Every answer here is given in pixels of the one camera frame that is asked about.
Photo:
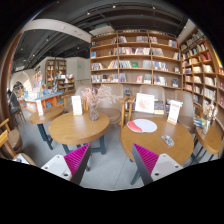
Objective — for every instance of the round wooden table left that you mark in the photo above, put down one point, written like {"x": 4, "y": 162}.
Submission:
{"x": 49, "y": 115}

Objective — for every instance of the white red display board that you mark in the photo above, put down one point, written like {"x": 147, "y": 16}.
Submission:
{"x": 144, "y": 103}

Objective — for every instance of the beige chair behind right table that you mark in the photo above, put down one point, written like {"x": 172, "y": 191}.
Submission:
{"x": 159, "y": 103}

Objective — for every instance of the white red round fan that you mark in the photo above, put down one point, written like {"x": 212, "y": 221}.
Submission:
{"x": 142, "y": 126}

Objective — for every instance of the orange blue display counter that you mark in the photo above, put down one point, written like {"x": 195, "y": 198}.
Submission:
{"x": 46, "y": 101}

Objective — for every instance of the white red sign card right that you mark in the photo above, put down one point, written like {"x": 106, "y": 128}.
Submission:
{"x": 174, "y": 112}

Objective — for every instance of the round wooden table far right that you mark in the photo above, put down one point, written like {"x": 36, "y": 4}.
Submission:
{"x": 211, "y": 142}

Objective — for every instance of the wooden chair left edge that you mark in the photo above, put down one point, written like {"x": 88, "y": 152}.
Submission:
{"x": 13, "y": 146}

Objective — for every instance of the vase with flowers far right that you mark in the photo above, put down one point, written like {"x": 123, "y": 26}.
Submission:
{"x": 210, "y": 112}

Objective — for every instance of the large wooden bookshelf centre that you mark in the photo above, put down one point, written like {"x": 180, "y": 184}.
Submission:
{"x": 136, "y": 57}

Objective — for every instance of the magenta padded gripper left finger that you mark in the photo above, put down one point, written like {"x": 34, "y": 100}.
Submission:
{"x": 70, "y": 167}

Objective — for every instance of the round wooden table centre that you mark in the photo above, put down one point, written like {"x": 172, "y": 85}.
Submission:
{"x": 69, "y": 129}

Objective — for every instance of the white sign card centre table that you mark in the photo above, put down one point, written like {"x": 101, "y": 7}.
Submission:
{"x": 77, "y": 105}

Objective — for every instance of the white sign card table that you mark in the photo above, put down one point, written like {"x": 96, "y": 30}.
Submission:
{"x": 77, "y": 105}
{"x": 39, "y": 107}

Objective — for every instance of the white sign card left table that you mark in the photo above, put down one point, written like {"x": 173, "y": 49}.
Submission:
{"x": 39, "y": 107}

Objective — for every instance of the beige chair far right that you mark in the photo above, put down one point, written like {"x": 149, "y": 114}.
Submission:
{"x": 186, "y": 114}

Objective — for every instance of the round wooden table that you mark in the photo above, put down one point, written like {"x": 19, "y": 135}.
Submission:
{"x": 180, "y": 151}
{"x": 211, "y": 142}
{"x": 49, "y": 115}
{"x": 69, "y": 129}

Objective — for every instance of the glass vase with dried flowers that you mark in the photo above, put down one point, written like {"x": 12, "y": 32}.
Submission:
{"x": 93, "y": 96}

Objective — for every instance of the wooden bookshelf right wall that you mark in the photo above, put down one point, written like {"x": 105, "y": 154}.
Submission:
{"x": 203, "y": 75}

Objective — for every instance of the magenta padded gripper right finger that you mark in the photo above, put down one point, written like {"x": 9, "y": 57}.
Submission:
{"x": 152, "y": 166}

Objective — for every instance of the distant wooden bookshelf left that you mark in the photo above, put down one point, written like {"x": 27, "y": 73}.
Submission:
{"x": 57, "y": 77}

